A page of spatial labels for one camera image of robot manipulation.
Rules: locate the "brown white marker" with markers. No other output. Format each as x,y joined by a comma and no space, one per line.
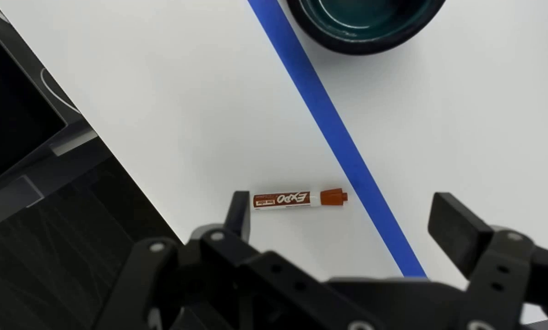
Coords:
284,198

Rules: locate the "grey box enclosure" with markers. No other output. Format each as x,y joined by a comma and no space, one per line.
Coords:
72,139

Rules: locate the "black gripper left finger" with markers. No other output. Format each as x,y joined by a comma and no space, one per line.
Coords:
224,286

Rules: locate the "dark teal cup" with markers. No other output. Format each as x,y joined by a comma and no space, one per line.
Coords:
358,42

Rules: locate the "long blue tape strip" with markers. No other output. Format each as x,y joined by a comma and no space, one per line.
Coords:
339,139

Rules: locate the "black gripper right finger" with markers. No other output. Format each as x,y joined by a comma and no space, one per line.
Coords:
504,268

